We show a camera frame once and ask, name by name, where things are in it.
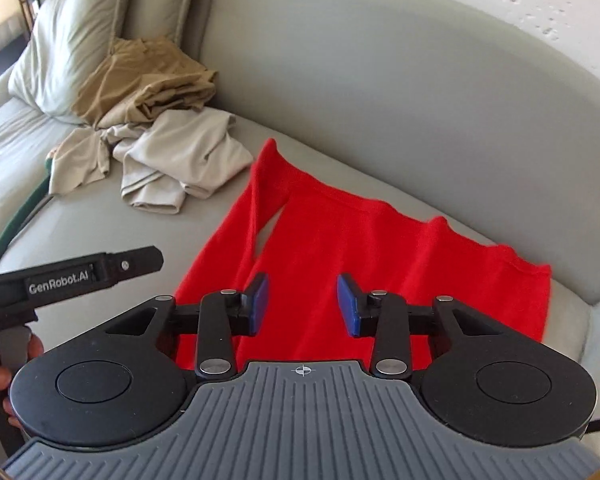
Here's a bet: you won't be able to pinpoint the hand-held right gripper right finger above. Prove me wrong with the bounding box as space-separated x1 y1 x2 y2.
336 274 507 380

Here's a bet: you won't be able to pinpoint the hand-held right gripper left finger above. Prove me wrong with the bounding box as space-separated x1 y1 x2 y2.
102 272 271 380

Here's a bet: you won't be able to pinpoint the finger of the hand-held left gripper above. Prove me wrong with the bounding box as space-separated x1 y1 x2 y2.
92 246 165 288

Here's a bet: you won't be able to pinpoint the red garment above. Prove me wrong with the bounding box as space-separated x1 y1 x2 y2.
172 139 552 372

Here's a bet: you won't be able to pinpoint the green fabric massage stick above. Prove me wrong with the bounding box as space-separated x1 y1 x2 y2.
0 157 57 277

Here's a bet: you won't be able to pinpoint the beige garment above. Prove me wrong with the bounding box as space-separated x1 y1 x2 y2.
47 110 254 215

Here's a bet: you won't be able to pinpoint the khaki pants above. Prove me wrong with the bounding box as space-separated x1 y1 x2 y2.
74 37 218 128

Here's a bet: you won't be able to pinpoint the grey-green sofa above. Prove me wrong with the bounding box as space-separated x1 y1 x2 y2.
0 0 600 378

